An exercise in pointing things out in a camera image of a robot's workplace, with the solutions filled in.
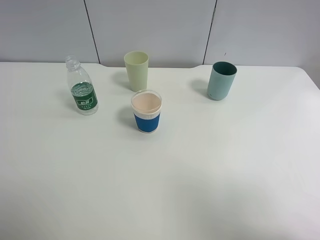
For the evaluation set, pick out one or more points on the glass cup blue sleeve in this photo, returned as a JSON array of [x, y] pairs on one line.
[[146, 105]]

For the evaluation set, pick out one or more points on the clear bottle green label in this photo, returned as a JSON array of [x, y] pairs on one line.
[[81, 87]]

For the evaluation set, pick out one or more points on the pale green plastic cup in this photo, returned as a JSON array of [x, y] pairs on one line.
[[137, 63]]

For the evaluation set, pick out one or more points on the teal plastic cup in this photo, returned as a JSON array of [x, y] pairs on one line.
[[221, 79]]

